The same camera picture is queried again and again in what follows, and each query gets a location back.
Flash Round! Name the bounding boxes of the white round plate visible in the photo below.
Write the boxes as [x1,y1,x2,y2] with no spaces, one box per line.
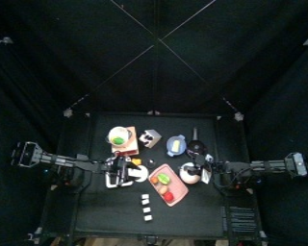
[127,164,151,184]

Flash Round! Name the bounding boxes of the black toy frying pan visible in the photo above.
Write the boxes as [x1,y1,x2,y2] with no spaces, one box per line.
[187,126,210,159]

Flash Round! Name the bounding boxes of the pink wooden box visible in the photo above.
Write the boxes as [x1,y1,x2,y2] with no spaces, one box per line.
[111,126,140,157]

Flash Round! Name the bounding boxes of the blue toy pot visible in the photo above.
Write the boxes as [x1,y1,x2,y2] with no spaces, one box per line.
[166,134,188,158]

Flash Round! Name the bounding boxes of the pink rectangular tray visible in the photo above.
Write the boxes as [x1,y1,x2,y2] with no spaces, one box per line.
[148,162,190,208]

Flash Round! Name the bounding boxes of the green toy vegetable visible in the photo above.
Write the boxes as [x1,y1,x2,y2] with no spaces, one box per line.
[156,173,172,185]

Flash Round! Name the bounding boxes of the yellow toy butter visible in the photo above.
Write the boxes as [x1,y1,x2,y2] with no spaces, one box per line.
[171,139,183,153]

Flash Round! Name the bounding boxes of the grey white toy toaster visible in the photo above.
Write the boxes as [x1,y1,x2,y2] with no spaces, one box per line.
[139,129,163,149]

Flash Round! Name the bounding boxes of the red toy tomato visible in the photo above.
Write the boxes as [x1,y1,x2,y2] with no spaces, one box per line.
[163,191,176,203]

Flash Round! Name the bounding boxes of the white bowl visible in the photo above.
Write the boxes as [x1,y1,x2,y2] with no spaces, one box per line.
[107,126,134,146]

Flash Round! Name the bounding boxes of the white square frame tray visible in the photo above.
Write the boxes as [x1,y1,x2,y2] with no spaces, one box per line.
[104,171,136,189]

